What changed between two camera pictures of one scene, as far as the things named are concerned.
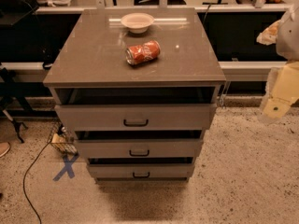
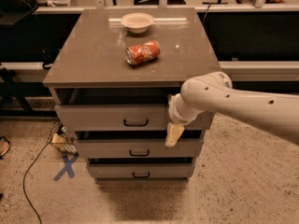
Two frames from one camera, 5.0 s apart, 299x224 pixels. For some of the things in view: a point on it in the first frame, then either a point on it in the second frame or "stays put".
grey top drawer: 139,117 stays put
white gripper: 289,37 to 176,114
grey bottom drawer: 142,170 stays put
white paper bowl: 137,22 stays put
